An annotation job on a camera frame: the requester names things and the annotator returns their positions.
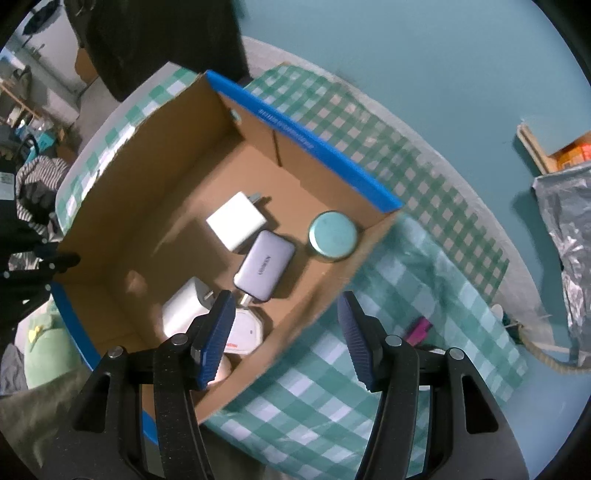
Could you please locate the orange box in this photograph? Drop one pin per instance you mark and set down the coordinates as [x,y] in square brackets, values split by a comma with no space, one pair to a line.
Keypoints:
[575,154]

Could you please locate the silver plastic bag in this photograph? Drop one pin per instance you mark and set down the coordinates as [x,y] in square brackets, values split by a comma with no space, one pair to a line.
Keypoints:
[572,230]

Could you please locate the olive green cloth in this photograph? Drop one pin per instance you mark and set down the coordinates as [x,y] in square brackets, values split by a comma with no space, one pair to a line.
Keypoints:
[27,429]

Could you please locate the white rounded wall charger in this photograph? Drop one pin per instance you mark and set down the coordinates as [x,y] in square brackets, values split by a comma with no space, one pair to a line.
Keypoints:
[182,304]

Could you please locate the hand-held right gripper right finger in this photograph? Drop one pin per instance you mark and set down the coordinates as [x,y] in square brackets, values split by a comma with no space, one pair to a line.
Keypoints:
[356,339]

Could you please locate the striped grey white cloth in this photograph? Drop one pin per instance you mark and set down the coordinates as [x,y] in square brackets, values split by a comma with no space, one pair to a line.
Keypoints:
[41,173]

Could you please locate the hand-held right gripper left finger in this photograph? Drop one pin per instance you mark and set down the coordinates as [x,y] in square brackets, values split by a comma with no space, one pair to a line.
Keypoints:
[216,339]

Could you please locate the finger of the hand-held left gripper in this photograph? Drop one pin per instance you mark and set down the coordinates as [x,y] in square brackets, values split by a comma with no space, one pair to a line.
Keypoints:
[55,264]

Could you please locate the wooden slat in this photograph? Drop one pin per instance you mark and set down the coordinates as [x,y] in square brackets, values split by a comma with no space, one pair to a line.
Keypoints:
[533,147]

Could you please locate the small pink object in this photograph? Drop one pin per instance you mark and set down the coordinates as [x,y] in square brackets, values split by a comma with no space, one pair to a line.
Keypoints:
[419,330]

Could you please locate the cluttered wooden rack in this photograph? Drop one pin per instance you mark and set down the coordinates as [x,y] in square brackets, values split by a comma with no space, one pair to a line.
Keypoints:
[18,101]

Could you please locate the grey rounded power hub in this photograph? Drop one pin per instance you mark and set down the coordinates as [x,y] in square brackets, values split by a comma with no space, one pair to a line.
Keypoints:
[265,263]

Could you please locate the cardboard box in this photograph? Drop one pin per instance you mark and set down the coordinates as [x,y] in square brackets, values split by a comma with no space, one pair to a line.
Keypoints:
[152,184]

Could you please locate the green checkered tablecloth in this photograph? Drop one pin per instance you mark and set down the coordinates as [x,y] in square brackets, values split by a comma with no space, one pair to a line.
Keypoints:
[415,277]

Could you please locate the white adapter with red label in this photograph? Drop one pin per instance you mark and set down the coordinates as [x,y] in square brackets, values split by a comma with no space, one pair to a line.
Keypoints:
[247,330]

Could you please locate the white square wall charger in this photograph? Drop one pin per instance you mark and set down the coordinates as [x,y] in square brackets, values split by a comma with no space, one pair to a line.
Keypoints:
[235,219]

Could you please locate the small white round object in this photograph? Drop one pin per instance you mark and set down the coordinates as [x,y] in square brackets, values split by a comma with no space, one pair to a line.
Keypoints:
[222,369]

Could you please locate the black chair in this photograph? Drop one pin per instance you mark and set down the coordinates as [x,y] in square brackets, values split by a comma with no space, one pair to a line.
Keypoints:
[161,46]

